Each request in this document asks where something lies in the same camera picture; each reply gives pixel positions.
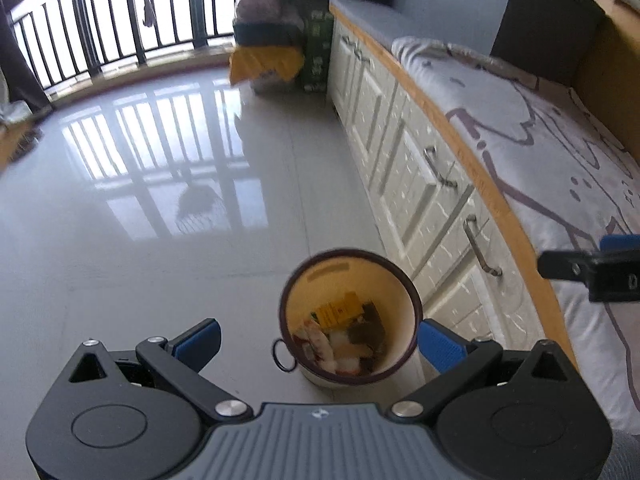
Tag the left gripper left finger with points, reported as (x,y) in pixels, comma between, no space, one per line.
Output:
(175,366)

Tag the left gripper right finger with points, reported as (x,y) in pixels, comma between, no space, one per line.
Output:
(461,365)

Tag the yellow trash bin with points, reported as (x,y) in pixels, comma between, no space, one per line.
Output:
(347,318)

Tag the white drawer cabinet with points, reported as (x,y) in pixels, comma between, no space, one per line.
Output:
(389,120)

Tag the cartoon bear blanket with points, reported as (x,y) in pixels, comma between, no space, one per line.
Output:
(567,179)

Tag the yellow cloth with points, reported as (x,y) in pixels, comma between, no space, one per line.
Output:
(250,63)

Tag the dark blue basket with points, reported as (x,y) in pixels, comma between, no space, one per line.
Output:
(268,34)

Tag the green carton box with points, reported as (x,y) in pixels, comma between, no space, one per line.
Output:
(318,44)

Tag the black balcony railing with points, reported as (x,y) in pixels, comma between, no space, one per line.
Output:
(71,40)

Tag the purple stuffed cushion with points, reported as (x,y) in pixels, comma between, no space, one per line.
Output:
(259,11)

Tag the metal drawer handle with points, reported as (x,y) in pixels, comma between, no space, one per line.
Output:
(467,223)
(429,154)

